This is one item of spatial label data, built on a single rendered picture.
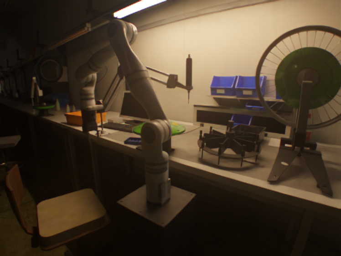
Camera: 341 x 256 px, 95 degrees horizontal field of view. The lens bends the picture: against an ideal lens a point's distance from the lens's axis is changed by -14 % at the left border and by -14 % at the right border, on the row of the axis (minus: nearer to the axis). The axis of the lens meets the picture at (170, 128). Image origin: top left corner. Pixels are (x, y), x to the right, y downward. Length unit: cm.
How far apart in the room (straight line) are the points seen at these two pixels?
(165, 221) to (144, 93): 46
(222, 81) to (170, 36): 81
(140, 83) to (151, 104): 9
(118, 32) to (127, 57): 10
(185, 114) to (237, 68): 73
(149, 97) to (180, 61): 142
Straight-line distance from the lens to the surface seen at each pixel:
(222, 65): 182
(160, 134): 62
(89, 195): 131
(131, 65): 69
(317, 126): 112
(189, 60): 112
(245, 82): 172
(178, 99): 207
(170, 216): 71
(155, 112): 69
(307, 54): 110
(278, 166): 92
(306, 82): 102
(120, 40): 74
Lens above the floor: 130
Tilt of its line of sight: 13 degrees down
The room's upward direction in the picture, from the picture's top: straight up
